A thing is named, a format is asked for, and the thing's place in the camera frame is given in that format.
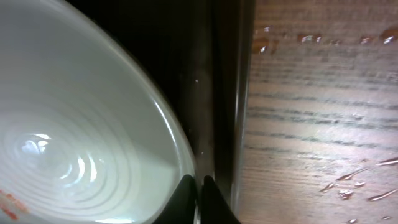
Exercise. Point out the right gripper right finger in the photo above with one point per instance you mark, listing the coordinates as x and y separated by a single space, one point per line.
214 209

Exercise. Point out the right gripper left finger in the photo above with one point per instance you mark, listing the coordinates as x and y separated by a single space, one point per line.
180 209

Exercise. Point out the pale blue plate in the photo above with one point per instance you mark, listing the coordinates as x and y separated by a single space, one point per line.
86 136

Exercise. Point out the brown plastic serving tray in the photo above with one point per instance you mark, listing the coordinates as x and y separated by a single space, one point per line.
198 54

